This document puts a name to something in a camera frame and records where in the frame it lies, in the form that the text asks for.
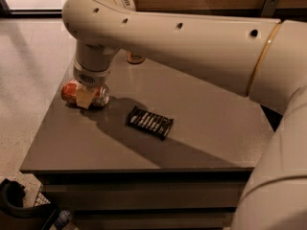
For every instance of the grey drawer cabinet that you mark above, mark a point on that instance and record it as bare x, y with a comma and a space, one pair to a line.
216, 136

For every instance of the gold soda can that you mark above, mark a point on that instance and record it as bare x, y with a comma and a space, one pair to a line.
133, 58

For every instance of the grey drawer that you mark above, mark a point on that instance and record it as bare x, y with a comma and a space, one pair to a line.
145, 196
153, 220

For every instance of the red coke can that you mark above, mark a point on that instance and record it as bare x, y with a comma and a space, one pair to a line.
68, 93

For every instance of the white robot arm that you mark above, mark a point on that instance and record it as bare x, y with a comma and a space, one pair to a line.
259, 58

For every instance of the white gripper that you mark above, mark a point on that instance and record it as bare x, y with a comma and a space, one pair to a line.
90, 78

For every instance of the upper grey drawer front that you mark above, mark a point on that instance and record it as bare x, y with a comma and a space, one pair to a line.
145, 196

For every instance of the right metal bracket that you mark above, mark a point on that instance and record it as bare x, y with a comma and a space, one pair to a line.
269, 8

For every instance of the black snack bar wrapper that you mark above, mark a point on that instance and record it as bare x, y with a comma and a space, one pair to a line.
146, 121

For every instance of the lower grey drawer front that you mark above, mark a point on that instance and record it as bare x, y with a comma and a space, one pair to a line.
153, 220

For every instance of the blue can on floor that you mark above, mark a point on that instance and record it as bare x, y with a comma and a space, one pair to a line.
63, 219

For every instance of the black curved robot base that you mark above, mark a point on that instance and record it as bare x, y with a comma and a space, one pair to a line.
14, 216

